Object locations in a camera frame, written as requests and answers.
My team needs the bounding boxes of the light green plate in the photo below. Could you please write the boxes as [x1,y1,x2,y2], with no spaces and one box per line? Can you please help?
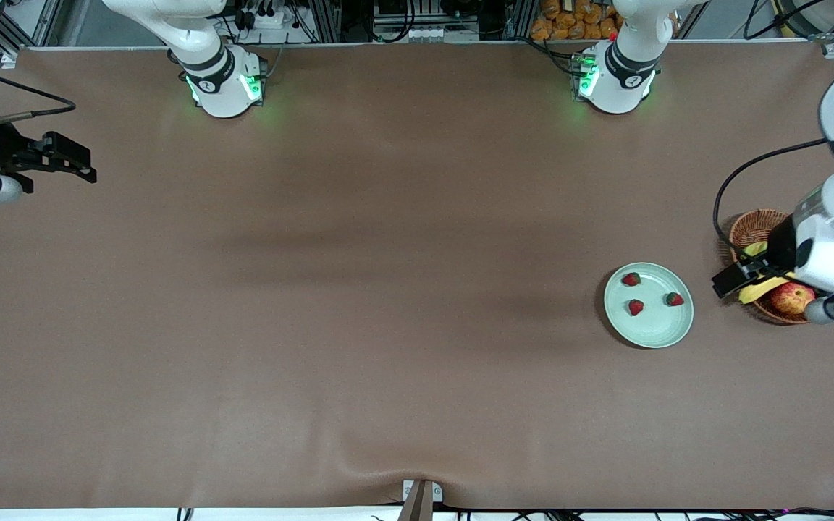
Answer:
[603,262,695,350]

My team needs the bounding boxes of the yellow banana bunch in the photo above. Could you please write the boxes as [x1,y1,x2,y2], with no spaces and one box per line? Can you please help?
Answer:
[739,242,794,305]

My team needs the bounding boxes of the brown wicker basket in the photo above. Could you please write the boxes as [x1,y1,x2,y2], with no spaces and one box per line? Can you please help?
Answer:
[729,209,834,325]

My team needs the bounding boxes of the red yellow apple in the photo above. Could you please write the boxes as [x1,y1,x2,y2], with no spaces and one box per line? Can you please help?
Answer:
[770,282,817,315]

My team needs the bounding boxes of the white power strip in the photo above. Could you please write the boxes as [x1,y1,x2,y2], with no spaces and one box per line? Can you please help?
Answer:
[232,0,286,31]

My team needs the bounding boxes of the orange bread rolls pile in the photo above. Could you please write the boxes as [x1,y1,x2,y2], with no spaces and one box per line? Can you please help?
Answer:
[530,0,624,41]

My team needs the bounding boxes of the brown table mat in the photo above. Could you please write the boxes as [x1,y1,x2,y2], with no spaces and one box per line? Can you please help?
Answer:
[0,40,834,511]

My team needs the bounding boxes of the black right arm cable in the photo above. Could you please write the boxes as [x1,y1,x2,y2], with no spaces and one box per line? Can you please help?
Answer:
[0,51,76,125]

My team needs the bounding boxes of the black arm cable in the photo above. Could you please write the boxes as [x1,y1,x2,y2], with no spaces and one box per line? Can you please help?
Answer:
[0,51,76,125]
[712,137,830,247]

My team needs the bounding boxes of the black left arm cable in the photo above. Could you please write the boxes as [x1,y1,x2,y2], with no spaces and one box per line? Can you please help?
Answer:
[712,137,830,247]

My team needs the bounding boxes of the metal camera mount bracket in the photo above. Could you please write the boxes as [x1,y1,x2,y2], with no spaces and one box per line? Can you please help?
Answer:
[397,479,444,521]

